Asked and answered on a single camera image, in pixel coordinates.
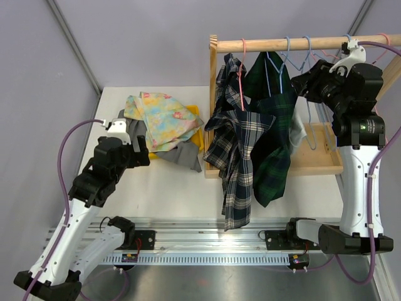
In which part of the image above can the pink wire hanger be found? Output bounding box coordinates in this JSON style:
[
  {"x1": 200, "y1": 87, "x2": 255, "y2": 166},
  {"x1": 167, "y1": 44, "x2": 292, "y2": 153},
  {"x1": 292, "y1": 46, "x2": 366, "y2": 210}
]
[
  {"x1": 237, "y1": 38, "x2": 246, "y2": 111},
  {"x1": 316, "y1": 33, "x2": 392, "y2": 117}
]

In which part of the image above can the grey pleated skirt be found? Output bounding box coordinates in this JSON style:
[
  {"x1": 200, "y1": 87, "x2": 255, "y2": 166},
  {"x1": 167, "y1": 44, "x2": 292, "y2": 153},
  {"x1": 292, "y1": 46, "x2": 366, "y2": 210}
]
[{"x1": 118, "y1": 109, "x2": 202, "y2": 172}]

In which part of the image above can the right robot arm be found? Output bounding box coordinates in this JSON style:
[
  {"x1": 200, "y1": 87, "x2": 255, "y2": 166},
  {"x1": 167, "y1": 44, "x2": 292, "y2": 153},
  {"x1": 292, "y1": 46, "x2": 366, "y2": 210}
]
[{"x1": 284, "y1": 60, "x2": 393, "y2": 255}]

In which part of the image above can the pastel floral garment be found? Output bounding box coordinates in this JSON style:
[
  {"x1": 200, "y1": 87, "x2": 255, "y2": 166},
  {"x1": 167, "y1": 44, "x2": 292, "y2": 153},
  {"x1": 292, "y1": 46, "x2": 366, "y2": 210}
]
[{"x1": 123, "y1": 92, "x2": 204, "y2": 153}]

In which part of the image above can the aluminium mounting rail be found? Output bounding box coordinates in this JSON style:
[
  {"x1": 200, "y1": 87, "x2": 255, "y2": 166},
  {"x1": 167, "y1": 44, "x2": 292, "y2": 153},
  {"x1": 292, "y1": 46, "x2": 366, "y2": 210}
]
[{"x1": 46, "y1": 175, "x2": 367, "y2": 267}]

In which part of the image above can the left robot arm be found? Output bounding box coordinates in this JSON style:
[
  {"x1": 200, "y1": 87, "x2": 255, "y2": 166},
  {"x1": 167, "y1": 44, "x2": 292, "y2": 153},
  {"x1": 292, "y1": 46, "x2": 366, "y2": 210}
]
[{"x1": 14, "y1": 135, "x2": 150, "y2": 300}]

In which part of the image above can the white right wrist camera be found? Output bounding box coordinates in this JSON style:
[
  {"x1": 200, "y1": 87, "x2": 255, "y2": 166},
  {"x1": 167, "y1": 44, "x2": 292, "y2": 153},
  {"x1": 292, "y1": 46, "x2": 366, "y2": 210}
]
[{"x1": 329, "y1": 39, "x2": 366, "y2": 77}]

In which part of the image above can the wooden clothes rack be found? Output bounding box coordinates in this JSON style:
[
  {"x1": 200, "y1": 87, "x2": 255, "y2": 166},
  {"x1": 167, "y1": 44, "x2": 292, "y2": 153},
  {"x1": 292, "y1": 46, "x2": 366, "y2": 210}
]
[{"x1": 204, "y1": 34, "x2": 400, "y2": 179}]

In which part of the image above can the navy white plaid skirt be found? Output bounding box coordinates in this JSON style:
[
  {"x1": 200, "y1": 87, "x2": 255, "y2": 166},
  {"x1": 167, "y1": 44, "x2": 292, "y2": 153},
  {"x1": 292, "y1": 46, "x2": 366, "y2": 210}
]
[{"x1": 203, "y1": 53, "x2": 275, "y2": 231}]

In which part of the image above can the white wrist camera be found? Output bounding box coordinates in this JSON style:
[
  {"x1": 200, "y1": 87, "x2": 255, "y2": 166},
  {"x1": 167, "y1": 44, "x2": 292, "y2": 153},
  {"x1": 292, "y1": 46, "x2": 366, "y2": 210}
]
[
  {"x1": 329, "y1": 39, "x2": 366, "y2": 77},
  {"x1": 106, "y1": 118, "x2": 131, "y2": 145}
]

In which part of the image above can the dark green plaid skirt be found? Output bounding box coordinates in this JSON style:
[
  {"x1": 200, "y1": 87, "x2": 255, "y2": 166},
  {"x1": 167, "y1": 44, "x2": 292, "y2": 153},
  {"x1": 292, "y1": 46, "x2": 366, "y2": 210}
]
[{"x1": 244, "y1": 51, "x2": 298, "y2": 207}]

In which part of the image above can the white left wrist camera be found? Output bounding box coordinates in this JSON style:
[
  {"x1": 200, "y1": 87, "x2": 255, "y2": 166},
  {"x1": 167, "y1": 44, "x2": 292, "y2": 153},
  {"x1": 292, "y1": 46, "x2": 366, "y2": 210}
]
[{"x1": 106, "y1": 118, "x2": 131, "y2": 145}]

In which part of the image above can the white grey garment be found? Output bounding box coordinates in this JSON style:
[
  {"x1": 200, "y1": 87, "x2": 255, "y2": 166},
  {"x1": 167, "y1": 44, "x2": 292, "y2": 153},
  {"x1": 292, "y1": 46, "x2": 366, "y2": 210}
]
[{"x1": 288, "y1": 108, "x2": 307, "y2": 156}]

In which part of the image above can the yellow plastic tray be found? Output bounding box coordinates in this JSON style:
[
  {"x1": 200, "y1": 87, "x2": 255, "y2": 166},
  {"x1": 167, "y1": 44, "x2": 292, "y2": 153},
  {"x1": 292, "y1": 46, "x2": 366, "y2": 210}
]
[{"x1": 148, "y1": 105, "x2": 204, "y2": 160}]

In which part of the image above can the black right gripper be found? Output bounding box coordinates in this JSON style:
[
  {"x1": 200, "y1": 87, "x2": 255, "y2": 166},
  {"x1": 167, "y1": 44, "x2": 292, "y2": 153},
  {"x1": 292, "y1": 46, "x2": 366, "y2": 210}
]
[{"x1": 291, "y1": 60, "x2": 351, "y2": 114}]

